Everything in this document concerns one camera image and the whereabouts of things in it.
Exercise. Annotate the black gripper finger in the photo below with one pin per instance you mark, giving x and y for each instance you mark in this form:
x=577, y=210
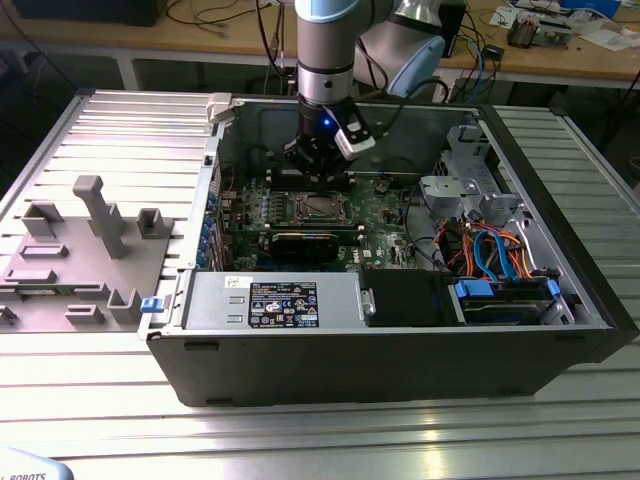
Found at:
x=337, y=176
x=295, y=152

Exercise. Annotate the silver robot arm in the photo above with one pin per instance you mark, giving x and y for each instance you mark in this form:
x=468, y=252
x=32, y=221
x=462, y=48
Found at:
x=325, y=50

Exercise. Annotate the CPU socket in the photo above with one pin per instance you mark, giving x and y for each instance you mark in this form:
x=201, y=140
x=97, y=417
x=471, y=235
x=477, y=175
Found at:
x=301, y=218

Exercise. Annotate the green motherboard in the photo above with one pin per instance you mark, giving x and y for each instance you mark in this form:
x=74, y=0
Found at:
x=382, y=220

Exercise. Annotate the black graphics card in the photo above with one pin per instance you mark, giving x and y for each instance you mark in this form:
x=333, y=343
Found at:
x=300, y=247

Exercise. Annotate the grey metal drive cage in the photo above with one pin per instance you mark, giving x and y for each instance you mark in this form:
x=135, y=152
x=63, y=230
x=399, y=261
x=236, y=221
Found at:
x=440, y=192

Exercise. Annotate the black drive bay box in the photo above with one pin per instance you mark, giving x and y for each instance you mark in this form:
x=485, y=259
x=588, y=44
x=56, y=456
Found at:
x=405, y=300

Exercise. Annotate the wooden desk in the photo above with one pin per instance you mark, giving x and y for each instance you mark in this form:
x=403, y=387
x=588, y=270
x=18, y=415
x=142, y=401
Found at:
x=200, y=37

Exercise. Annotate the grey power supply unit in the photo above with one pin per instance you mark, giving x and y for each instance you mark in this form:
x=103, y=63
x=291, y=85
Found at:
x=210, y=300

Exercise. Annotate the hard disk in blue carrier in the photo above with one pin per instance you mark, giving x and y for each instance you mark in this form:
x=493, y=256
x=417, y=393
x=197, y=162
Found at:
x=472, y=290

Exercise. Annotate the black open PC case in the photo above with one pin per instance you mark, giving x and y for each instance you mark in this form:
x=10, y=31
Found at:
x=350, y=370

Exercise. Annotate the blue plastic case latch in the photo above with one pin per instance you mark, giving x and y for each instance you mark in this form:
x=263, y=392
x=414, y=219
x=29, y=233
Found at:
x=152, y=305

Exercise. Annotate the loose cooler with fins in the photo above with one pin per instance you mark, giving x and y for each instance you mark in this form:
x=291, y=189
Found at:
x=522, y=32

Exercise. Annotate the black box on desk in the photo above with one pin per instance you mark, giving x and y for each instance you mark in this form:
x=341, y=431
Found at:
x=90, y=10

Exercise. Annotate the grey plastic parts rack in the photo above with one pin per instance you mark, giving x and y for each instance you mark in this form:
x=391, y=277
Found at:
x=75, y=280

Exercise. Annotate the blue box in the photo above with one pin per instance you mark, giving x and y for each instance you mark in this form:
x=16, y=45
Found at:
x=590, y=6

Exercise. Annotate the white papers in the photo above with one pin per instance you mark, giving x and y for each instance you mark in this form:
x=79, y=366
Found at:
x=610, y=40

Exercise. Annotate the pale blue teach pendant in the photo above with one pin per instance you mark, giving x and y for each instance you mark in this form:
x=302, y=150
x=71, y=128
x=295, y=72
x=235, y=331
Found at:
x=25, y=465

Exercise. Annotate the white wrist camera on bracket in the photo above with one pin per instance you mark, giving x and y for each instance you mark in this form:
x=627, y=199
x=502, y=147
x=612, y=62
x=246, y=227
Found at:
x=352, y=142

